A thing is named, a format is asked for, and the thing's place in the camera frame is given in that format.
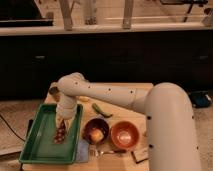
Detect black cable left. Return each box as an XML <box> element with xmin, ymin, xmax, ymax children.
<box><xmin>0</xmin><ymin>114</ymin><xmax>26</xmax><ymax>142</ymax></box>

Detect green chili pepper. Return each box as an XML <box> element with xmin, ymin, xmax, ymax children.
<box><xmin>92</xmin><ymin>103</ymin><xmax>113</xmax><ymax>118</ymax></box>

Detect green plastic tray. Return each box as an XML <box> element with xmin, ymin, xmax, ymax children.
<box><xmin>19</xmin><ymin>104</ymin><xmax>83</xmax><ymax>164</ymax></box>

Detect yellow banana piece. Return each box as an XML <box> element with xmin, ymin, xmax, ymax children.
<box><xmin>78</xmin><ymin>96</ymin><xmax>90</xmax><ymax>102</ymax></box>

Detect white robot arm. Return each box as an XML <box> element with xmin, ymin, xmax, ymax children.
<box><xmin>56</xmin><ymin>73</ymin><xmax>202</xmax><ymax>171</ymax></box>

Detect dark brown bowl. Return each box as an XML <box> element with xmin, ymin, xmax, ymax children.
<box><xmin>83</xmin><ymin>118</ymin><xmax>109</xmax><ymax>144</ymax></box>

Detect orange clay bowl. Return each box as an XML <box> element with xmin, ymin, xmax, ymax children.
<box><xmin>110</xmin><ymin>121</ymin><xmax>140</xmax><ymax>151</ymax></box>

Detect brown cup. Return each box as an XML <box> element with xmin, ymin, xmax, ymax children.
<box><xmin>49</xmin><ymin>87</ymin><xmax>60</xmax><ymax>102</ymax></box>

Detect yellow round fruit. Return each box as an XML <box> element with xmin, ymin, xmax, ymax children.
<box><xmin>90</xmin><ymin>129</ymin><xmax>104</xmax><ymax>143</ymax></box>

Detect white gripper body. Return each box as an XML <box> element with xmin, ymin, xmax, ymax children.
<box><xmin>56</xmin><ymin>102</ymin><xmax>77</xmax><ymax>124</ymax></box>

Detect dark red grape bunch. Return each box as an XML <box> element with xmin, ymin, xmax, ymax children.
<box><xmin>54</xmin><ymin>122</ymin><xmax>66</xmax><ymax>144</ymax></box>

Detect metal fork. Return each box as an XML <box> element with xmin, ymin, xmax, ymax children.
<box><xmin>89</xmin><ymin>148</ymin><xmax>128</xmax><ymax>158</ymax></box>

